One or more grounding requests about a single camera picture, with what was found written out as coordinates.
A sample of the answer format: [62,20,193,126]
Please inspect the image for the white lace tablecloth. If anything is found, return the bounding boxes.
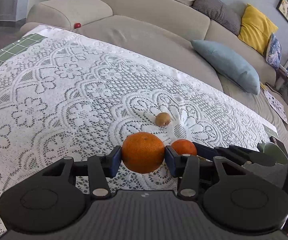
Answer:
[0,26,272,240]

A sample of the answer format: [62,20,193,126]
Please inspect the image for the beige sofa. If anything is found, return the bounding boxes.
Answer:
[20,0,288,155]

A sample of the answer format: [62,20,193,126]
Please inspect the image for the orange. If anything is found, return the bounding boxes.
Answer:
[171,139,197,157]
[122,132,165,173]

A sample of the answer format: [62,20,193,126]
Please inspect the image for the printed paper sheet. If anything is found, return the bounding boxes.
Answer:
[264,90,288,124]

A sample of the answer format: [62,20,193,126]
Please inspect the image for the green colander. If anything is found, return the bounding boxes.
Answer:
[257,141,288,165]

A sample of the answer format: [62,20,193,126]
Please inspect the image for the grey cushion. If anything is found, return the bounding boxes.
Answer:
[192,0,242,35]

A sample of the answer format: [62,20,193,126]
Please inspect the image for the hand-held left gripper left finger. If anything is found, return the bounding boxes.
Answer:
[41,145,122,197]

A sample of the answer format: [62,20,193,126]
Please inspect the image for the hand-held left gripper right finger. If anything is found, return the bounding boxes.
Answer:
[164,145,247,200]

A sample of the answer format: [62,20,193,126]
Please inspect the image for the blue patterned cushion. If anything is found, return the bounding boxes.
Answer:
[266,32,282,70]

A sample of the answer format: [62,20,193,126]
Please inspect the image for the yellow cushion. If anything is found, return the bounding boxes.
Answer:
[237,4,279,56]

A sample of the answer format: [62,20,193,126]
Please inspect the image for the light blue cushion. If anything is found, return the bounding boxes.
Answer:
[191,39,260,95]

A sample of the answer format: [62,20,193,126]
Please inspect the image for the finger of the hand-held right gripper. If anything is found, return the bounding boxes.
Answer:
[192,142,277,167]

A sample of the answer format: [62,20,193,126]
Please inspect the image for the small brown fruit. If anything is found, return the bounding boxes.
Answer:
[155,112,171,127]

